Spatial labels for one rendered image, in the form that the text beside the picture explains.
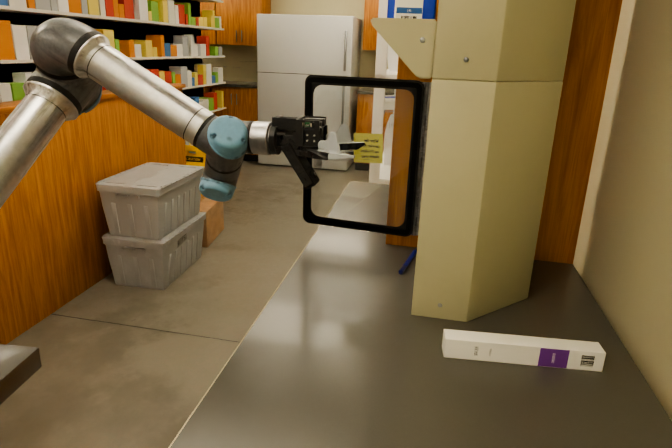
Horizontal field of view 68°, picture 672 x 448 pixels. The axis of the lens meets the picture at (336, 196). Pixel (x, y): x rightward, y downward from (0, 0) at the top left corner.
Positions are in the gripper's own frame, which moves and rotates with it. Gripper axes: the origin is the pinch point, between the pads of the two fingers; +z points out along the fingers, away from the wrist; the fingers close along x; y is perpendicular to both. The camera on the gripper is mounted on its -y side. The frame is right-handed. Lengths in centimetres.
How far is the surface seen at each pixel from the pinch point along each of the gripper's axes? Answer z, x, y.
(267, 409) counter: -6, -47, -30
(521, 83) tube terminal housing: 30.1, -9.3, 16.5
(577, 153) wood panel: 50, 23, -1
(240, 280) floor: -99, 167, -122
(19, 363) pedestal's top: -49, -47, -29
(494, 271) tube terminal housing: 29.5, -9.5, -20.6
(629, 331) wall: 57, -8, -31
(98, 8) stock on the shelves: -232, 238, 46
